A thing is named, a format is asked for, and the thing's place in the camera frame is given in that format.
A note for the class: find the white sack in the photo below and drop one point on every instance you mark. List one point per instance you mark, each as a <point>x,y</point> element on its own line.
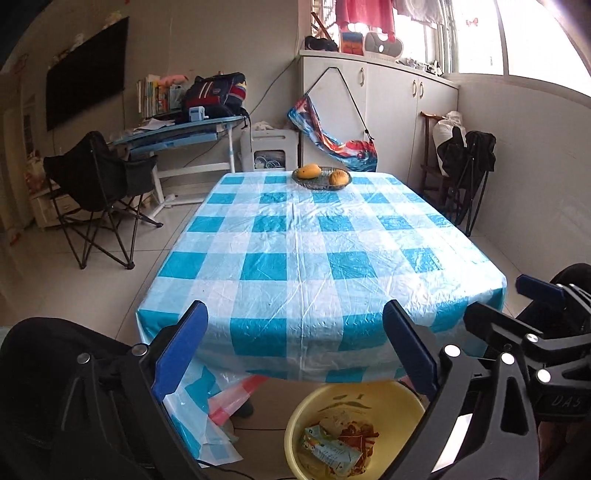
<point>450,127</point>

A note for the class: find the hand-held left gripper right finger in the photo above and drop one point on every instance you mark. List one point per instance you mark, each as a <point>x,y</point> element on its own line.
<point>411,350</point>

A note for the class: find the black wall television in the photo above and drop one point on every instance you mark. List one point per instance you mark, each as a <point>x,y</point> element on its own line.
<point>87,74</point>

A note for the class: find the loose white papers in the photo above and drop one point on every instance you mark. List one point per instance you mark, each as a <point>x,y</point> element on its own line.
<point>157,123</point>

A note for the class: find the white tissue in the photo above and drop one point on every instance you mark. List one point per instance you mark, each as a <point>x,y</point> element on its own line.
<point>334,422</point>

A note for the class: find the metal fruit basket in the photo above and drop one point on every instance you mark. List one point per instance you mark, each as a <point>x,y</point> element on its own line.
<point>318,184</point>

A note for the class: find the pink plush toy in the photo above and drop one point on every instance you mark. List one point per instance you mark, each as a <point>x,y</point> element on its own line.
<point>174,79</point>

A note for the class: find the pale blue milk carton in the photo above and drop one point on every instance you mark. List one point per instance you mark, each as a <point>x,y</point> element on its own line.
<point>328,450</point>

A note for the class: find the bright window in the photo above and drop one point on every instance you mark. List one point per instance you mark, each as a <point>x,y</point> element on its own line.
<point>531,37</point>

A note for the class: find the black pouch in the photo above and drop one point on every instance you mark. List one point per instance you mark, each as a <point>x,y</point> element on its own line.
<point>321,44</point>

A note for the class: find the dark blue red backpack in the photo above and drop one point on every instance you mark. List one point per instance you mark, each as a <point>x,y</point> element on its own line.
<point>214,94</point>

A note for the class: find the colourful box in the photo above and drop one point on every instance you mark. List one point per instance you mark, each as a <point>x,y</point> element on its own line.
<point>352,44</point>

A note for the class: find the row of books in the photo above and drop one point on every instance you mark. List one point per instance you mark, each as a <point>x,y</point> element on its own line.
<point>150,97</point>

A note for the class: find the white hanging cloth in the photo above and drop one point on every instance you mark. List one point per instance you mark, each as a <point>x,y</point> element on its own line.
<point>418,9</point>

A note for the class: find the dining table blue checked cloth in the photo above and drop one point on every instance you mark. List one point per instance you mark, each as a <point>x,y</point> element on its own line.
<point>300,258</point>

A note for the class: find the blue glass desk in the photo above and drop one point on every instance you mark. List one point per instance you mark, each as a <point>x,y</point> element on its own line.
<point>184,134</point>

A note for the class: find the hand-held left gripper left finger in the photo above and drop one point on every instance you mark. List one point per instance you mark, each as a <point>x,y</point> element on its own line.
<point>178,350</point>

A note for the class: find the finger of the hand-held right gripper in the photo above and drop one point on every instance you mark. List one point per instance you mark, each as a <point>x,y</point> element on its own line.
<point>540,288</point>
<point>554,364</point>

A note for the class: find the dark wooden chair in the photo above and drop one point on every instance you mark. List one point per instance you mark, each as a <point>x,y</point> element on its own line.
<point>429,157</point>

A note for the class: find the red hanging cloth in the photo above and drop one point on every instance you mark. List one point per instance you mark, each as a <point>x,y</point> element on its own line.
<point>364,18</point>

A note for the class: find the blue white pencil sharpener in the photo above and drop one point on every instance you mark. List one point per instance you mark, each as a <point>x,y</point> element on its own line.
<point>197,114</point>

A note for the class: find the white low cabinet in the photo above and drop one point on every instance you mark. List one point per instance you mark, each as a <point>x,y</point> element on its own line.
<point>46,207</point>

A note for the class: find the yellow mango with dark spot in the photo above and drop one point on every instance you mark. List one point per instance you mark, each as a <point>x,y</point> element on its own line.
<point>308,172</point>

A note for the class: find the white plastic stool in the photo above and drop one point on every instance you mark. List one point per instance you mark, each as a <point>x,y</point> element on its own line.
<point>270,141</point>

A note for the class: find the yellow plastic basin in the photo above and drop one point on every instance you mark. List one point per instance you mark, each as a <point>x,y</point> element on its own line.
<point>397,406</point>

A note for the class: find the red white plastic bag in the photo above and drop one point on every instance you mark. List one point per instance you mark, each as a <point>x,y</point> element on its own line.
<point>231,399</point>

